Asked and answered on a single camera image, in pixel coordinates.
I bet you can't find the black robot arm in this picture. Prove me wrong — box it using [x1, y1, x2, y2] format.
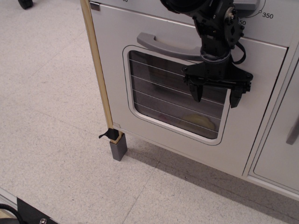
[161, 0, 253, 108]

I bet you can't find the black base plate with screw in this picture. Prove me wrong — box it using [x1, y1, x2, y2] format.
[17, 198, 58, 224]

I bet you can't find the white oven door with window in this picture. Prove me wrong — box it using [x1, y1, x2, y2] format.
[90, 0, 287, 176]

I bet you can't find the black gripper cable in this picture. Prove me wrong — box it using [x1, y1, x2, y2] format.
[231, 42, 247, 65]

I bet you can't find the grey temperature knob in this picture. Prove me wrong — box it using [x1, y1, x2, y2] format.
[234, 0, 260, 18]

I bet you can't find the white toy kitchen cabinet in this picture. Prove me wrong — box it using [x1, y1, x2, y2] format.
[105, 0, 299, 200]

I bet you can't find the grey oven door handle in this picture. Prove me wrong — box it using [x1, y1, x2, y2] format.
[137, 32, 203, 61]

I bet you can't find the yellow scalloped plate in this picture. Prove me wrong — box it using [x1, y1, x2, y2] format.
[182, 114, 215, 130]

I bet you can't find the white right cabinet door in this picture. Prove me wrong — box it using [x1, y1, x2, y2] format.
[248, 52, 299, 199]

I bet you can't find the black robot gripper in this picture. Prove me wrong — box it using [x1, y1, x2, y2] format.
[182, 57, 253, 108]

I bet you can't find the grey right door handle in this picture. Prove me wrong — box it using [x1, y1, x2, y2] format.
[286, 117, 299, 145]

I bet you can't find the black caster wheel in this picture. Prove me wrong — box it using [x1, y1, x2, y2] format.
[18, 0, 33, 10]

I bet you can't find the light wooden corner post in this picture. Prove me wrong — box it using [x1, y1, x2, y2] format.
[80, 0, 113, 129]

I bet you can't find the black cable on floor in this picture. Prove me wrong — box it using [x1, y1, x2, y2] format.
[0, 203, 25, 224]

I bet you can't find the grey cabinet leg cap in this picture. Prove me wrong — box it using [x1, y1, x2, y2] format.
[110, 134, 128, 161]

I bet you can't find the aluminium frame rail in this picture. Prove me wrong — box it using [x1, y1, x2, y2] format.
[0, 188, 17, 218]

